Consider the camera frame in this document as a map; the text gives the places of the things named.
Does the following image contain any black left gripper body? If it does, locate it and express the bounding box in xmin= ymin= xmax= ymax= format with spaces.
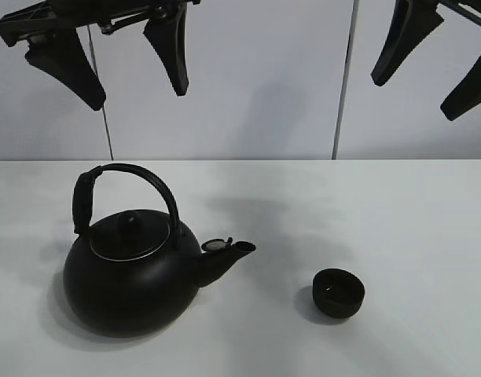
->
xmin=0 ymin=0 xmax=189 ymax=47

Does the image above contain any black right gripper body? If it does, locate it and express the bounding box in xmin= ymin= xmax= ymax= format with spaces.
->
xmin=439 ymin=0 xmax=481 ymax=27

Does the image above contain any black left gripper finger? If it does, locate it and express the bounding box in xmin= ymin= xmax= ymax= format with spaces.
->
xmin=25 ymin=38 xmax=106 ymax=111
xmin=143 ymin=14 xmax=189 ymax=97

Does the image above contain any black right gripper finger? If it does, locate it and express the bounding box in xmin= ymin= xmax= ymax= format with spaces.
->
xmin=371 ymin=0 xmax=444 ymax=86
xmin=440 ymin=54 xmax=481 ymax=121

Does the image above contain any black round kettle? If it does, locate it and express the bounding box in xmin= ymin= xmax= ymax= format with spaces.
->
xmin=63 ymin=163 xmax=256 ymax=336

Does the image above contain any small black teacup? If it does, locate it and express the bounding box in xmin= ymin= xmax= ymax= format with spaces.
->
xmin=312 ymin=268 xmax=365 ymax=320

